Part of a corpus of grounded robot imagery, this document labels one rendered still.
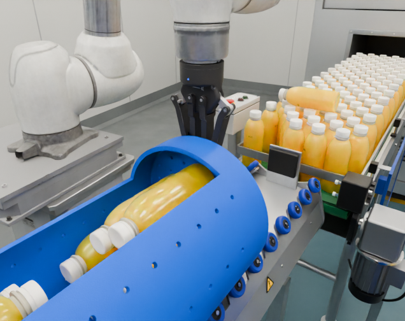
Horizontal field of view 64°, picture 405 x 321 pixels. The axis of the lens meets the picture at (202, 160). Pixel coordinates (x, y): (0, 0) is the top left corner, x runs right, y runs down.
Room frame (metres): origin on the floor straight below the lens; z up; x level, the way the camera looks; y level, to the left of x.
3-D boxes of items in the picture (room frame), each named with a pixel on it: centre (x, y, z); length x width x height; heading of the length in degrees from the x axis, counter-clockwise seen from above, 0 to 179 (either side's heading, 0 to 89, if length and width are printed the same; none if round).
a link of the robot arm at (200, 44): (0.56, 0.00, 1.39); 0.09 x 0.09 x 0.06
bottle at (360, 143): (0.92, -0.48, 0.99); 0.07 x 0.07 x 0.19
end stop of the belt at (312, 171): (0.93, -0.29, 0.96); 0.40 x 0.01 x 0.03; 54
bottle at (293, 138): (0.97, -0.30, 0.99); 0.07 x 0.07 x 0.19
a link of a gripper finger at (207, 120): (0.55, -0.01, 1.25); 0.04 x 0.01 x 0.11; 144
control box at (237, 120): (1.20, -0.13, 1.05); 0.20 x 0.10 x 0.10; 144
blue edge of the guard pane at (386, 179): (1.23, -0.82, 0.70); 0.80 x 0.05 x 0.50; 144
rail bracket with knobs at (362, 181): (0.78, -0.43, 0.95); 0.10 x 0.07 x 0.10; 54
